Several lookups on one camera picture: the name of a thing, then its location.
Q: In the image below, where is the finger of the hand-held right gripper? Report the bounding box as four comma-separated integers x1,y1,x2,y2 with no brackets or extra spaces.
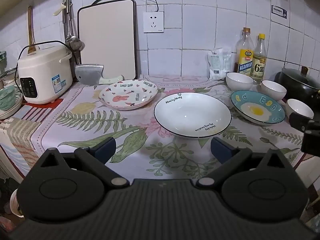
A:
289,112,313,133

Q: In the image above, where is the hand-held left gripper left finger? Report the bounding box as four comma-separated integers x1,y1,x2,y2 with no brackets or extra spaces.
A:
32,137,130,188

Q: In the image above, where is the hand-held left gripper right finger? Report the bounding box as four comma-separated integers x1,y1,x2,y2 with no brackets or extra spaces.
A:
196,137,298,188

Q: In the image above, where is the white bowl dark rim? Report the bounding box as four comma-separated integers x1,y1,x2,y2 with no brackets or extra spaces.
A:
225,72,254,92
285,98,314,119
261,80,287,102

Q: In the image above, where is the large white plate black rim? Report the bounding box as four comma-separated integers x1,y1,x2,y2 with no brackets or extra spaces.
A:
153,92,232,140

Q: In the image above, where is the blue fried egg plate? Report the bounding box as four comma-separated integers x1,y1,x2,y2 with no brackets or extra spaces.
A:
230,90,286,126

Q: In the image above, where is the rabbit print plate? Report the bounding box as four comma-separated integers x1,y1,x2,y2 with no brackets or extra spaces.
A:
98,79,158,110

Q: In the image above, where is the black pot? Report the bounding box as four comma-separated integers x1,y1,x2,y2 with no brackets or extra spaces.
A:
274,66,320,103

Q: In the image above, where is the floral tablecloth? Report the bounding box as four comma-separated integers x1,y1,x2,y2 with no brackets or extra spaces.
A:
0,74,320,180

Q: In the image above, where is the clear vinegar bottle yellow cap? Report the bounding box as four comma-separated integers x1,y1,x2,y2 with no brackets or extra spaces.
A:
252,33,266,85

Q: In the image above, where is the white salt bag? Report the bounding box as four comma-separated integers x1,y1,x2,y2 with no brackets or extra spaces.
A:
207,47,232,81

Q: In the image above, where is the yellow label oil bottle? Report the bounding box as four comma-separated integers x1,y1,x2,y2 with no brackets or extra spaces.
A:
234,27,254,77

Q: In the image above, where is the striped cloth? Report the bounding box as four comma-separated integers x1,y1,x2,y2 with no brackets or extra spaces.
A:
0,116,42,180

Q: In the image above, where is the white rice cooker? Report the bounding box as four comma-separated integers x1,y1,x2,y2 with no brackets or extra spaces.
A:
17,41,73,105

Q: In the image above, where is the white cutting board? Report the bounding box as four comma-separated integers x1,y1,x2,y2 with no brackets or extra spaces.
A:
77,0,137,80

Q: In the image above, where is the metal ladle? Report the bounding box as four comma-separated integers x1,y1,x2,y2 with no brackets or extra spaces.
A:
64,0,85,53

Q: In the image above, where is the green colander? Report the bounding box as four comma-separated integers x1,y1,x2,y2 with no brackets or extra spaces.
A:
0,85,17,112

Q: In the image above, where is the wooden spatula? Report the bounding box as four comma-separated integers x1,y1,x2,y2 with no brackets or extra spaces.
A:
27,6,36,54

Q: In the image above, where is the steel cleaver white handle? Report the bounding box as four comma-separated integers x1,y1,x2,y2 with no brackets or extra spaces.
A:
75,64,125,85

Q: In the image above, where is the wall sticker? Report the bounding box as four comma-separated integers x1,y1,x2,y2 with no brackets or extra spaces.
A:
271,5,287,19

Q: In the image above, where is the white wall socket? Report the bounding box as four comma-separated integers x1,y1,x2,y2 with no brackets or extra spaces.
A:
143,11,165,33

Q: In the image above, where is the white-handled hanging utensil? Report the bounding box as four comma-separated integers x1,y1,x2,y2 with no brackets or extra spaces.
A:
53,0,67,17

